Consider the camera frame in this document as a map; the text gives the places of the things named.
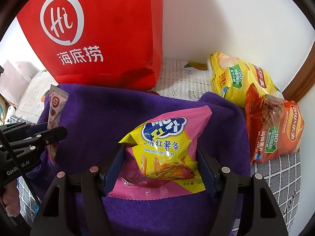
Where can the red paper bag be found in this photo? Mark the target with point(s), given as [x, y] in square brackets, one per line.
[110, 29]

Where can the white fruit print sheet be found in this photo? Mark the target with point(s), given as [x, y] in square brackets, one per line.
[182, 83]

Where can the pink yellow sweet potato packet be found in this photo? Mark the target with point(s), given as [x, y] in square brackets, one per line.
[169, 137]

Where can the orange chips bag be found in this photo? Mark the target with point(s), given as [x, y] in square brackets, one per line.
[275, 132]

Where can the yellow chips bag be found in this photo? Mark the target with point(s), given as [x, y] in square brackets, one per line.
[236, 78]

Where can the brown wooden frame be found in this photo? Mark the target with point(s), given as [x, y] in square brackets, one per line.
[302, 78]

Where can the white plush toy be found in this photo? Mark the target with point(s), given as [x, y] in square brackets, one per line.
[6, 113]

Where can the person's left hand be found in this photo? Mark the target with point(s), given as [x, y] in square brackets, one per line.
[8, 201]

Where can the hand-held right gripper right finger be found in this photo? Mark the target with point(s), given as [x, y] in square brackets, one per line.
[206, 173]

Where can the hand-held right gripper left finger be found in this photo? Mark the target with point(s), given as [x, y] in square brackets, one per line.
[115, 168]

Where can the purple towel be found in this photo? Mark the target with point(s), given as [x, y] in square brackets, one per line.
[98, 118]

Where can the grey checked sheet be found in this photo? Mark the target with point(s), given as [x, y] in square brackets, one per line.
[275, 179]

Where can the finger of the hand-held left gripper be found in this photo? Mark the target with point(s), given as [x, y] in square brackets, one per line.
[55, 134]
[29, 127]

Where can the pale pink paper bag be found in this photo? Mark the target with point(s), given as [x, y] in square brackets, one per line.
[14, 75]

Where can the long white pink snack stick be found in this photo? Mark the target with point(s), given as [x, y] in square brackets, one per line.
[56, 103]

